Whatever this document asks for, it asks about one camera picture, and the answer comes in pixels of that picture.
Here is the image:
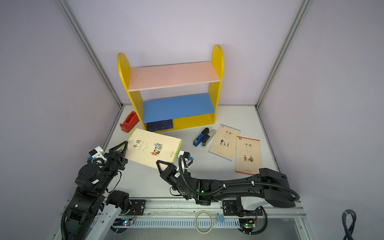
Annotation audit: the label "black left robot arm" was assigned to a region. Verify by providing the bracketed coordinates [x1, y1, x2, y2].
[60, 141, 131, 240]

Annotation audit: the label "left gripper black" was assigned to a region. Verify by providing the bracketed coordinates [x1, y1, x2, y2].
[95, 138, 128, 192]

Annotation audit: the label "black cable loop right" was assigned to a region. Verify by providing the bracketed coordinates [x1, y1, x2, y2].
[342, 209, 358, 240]

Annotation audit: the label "beige tape ring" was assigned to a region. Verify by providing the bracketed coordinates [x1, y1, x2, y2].
[194, 210, 214, 235]

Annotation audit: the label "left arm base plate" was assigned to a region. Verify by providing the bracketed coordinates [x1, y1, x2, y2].
[120, 199, 147, 216]

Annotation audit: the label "red tape dispenser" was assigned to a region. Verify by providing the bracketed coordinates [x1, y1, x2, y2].
[120, 111, 139, 133]

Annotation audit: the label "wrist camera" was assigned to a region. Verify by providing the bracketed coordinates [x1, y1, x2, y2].
[87, 146, 107, 166]
[179, 151, 194, 166]

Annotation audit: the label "beige book green edge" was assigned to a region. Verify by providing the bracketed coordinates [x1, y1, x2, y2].
[125, 128, 183, 169]

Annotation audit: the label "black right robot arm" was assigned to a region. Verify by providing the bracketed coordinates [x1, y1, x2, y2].
[156, 156, 300, 208]

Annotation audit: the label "left green circuit board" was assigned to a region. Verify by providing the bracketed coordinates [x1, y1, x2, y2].
[113, 219, 135, 228]

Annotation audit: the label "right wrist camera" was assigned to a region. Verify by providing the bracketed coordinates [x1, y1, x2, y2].
[179, 151, 194, 166]

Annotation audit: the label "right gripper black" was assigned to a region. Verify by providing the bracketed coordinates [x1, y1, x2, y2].
[157, 160, 194, 199]

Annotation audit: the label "yellow shelf pink blue boards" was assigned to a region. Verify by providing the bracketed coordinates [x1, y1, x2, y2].
[117, 45, 225, 131]

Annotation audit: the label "green circuit board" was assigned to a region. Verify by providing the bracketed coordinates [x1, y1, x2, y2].
[113, 219, 135, 228]
[239, 219, 257, 229]

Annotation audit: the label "right green circuit board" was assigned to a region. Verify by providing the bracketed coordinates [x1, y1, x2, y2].
[239, 219, 257, 229]

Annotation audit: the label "beige book blue edge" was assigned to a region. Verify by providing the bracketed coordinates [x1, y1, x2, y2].
[209, 124, 241, 161]

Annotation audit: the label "small blue cap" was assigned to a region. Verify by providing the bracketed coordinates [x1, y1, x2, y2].
[217, 215, 225, 224]

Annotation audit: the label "blue black stapler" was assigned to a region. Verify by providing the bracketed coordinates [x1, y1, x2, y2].
[193, 128, 209, 147]

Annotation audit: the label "dark purple book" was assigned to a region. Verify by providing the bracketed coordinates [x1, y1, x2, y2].
[147, 120, 174, 132]

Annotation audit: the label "aluminium front rail frame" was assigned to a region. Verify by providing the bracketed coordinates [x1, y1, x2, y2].
[84, 198, 314, 240]

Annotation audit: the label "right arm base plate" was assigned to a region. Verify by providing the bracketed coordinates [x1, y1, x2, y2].
[222, 200, 264, 218]

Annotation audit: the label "beige book orange edge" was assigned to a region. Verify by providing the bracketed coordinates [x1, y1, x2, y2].
[235, 136, 262, 175]

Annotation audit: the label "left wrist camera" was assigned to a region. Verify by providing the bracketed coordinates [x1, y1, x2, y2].
[87, 146, 107, 166]

